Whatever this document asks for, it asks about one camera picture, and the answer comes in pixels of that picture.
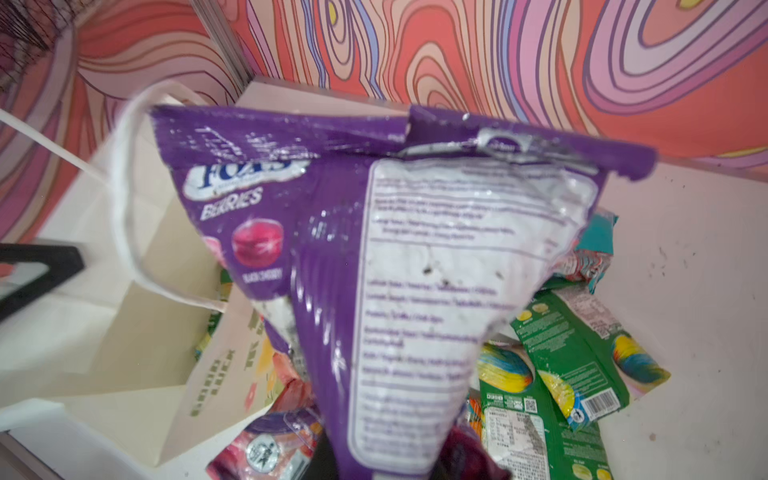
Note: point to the red Fox's candy bag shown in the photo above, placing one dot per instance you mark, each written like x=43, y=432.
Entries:
x=280, y=444

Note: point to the teal snack bag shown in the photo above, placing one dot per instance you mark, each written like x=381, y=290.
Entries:
x=591, y=256

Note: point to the green snack bag upper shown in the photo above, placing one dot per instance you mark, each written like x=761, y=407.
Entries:
x=523, y=429

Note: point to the aluminium frame post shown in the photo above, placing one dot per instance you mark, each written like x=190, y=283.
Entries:
x=218, y=28

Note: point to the black wire basket left wall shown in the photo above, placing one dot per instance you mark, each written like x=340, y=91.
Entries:
x=30, y=29

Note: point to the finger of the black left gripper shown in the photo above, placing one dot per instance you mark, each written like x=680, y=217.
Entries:
x=37, y=270

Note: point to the green snack bag centre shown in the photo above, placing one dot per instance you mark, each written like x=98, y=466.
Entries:
x=589, y=363

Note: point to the purple Fox's berries candy bag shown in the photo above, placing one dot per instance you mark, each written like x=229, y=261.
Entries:
x=387, y=249

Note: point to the green snack bag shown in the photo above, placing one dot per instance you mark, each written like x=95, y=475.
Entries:
x=523, y=429
x=589, y=363

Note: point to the white paper bag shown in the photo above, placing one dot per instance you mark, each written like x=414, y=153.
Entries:
x=112, y=348

